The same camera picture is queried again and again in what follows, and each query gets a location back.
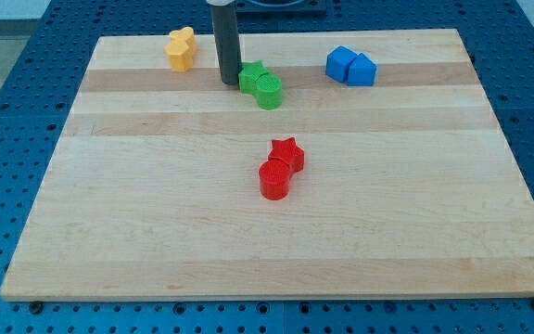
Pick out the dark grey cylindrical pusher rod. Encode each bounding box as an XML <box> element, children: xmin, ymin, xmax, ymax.
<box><xmin>209</xmin><ymin>0</ymin><xmax>242</xmax><ymax>85</ymax></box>

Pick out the yellow heart block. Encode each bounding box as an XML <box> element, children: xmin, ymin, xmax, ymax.
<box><xmin>169</xmin><ymin>27</ymin><xmax>197</xmax><ymax>57</ymax></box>

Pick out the yellow hexagon block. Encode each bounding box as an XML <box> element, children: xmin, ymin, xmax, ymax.
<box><xmin>164</xmin><ymin>41</ymin><xmax>194</xmax><ymax>72</ymax></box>

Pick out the green star block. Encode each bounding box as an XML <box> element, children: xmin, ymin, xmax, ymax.
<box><xmin>238</xmin><ymin>60</ymin><xmax>269</xmax><ymax>95</ymax></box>

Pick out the green cylinder block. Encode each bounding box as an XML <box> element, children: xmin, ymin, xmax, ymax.
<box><xmin>254</xmin><ymin>74</ymin><xmax>283</xmax><ymax>110</ymax></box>

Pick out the blue cube block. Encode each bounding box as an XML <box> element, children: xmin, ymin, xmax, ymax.
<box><xmin>325</xmin><ymin>45</ymin><xmax>358</xmax><ymax>83</ymax></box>

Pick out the red star block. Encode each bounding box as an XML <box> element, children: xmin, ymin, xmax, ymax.
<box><xmin>268</xmin><ymin>137</ymin><xmax>305</xmax><ymax>173</ymax></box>

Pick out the red cylinder block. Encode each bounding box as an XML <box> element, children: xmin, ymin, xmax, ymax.
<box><xmin>259</xmin><ymin>160</ymin><xmax>291</xmax><ymax>200</ymax></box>

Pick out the light wooden board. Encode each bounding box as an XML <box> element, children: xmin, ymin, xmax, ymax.
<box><xmin>0</xmin><ymin>29</ymin><xmax>534</xmax><ymax>302</ymax></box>

